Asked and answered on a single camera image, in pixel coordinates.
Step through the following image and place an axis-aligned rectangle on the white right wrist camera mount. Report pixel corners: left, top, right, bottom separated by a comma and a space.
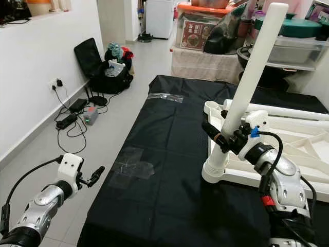
234, 110, 270, 160

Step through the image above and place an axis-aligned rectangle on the black open bag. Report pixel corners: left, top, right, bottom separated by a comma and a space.
74, 37, 134, 95

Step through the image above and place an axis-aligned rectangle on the clear tape cross patch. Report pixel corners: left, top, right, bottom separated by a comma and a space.
108, 147, 155, 188

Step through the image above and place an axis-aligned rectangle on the white plastic packet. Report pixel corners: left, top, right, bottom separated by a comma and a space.
105, 59, 126, 78

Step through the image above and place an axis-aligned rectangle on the grey power box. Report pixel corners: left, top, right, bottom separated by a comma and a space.
84, 105, 100, 126

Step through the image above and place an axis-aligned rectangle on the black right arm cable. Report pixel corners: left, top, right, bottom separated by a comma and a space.
257, 131, 284, 193

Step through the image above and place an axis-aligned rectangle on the white plastic table top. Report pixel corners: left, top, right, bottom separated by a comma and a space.
200, 99, 329, 202

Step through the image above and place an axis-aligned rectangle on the black glossy bag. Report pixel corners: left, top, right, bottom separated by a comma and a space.
203, 3, 252, 55

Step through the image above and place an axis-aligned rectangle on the black power adapter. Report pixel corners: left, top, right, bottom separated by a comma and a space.
56, 114, 79, 130
68, 98, 88, 112

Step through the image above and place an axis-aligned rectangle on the beige cloth-covered stand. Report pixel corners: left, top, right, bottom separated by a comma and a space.
171, 46, 245, 84

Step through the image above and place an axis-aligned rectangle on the orange-lidded storage box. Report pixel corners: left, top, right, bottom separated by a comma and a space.
176, 1, 227, 51

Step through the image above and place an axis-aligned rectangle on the printed cardboard box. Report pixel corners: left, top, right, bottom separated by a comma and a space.
304, 0, 329, 26

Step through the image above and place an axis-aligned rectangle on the black looped floor cable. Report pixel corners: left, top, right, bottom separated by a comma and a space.
54, 87, 88, 153

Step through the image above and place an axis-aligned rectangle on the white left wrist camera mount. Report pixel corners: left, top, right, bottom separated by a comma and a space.
57, 153, 84, 193

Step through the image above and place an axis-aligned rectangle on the metal pot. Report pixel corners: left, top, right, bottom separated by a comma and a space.
190, 0, 232, 9

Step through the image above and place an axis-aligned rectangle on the clear plastic container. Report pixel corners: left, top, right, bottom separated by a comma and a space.
252, 31, 329, 70

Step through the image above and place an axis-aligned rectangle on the green pot with lid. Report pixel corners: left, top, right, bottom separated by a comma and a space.
254, 15, 322, 38

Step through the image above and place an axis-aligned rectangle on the white appliance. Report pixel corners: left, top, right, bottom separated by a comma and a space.
145, 0, 174, 40

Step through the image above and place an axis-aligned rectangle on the black round stand base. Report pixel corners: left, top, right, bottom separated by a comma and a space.
88, 95, 108, 107

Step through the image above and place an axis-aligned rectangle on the black floor cloth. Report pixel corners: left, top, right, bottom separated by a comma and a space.
77, 75, 329, 247

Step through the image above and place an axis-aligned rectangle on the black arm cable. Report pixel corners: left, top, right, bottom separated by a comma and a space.
257, 131, 284, 193
0, 156, 65, 237

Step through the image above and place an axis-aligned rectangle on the teal plush toy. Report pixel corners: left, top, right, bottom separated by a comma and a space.
107, 42, 124, 59

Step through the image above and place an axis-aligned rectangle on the black countertop appliance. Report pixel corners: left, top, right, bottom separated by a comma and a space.
0, 0, 31, 24

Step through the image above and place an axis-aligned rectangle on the clear tape strip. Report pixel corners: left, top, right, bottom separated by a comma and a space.
148, 93, 184, 103

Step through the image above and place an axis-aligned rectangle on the white cup stack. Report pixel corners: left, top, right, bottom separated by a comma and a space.
50, 0, 72, 13

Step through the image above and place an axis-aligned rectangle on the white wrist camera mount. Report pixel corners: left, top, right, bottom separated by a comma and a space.
234, 110, 270, 160
57, 153, 84, 193

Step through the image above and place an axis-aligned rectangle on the beige tub orange lid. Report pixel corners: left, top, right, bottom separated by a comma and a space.
27, 0, 52, 17

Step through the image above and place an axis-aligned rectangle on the black wok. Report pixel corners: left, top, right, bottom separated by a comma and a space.
236, 45, 309, 92

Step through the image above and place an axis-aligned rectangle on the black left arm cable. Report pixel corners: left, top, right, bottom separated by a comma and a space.
0, 156, 65, 237

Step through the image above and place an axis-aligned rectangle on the wall socket with plug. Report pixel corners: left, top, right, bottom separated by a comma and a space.
51, 77, 66, 92

